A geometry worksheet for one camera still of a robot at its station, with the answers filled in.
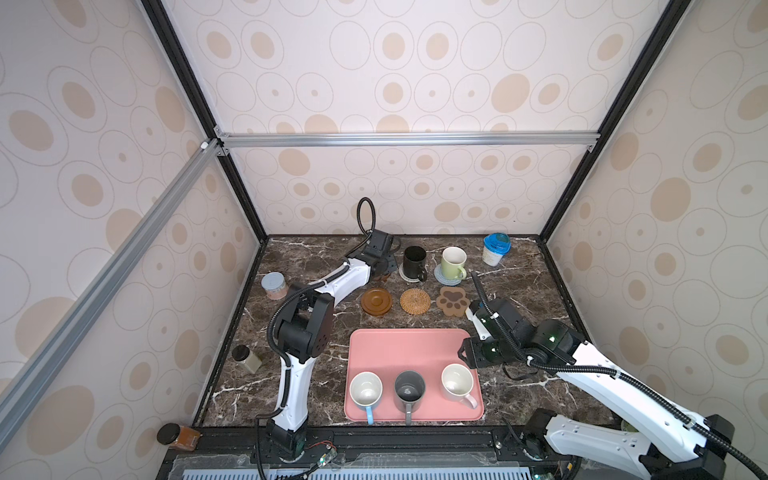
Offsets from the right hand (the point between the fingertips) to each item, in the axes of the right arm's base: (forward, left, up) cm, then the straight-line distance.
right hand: (466, 353), depth 73 cm
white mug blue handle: (-4, +25, -13) cm, 29 cm away
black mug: (+35, +10, -7) cm, 38 cm away
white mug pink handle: (-3, +1, -13) cm, 14 cm away
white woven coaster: (+38, +15, -15) cm, 43 cm away
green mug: (+34, -3, -6) cm, 35 cm away
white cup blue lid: (+43, -19, -7) cm, 47 cm away
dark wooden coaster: (+34, +22, -14) cm, 43 cm away
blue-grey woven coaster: (+32, 0, -14) cm, 35 cm away
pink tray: (+8, +20, -17) cm, 27 cm away
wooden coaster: (+25, +23, -14) cm, 37 cm away
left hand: (+35, +16, -3) cm, 39 cm away
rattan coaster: (+25, +10, -15) cm, 31 cm away
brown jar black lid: (-16, +67, -5) cm, 69 cm away
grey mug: (-5, +14, -15) cm, 21 cm away
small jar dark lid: (+3, +59, -6) cm, 59 cm away
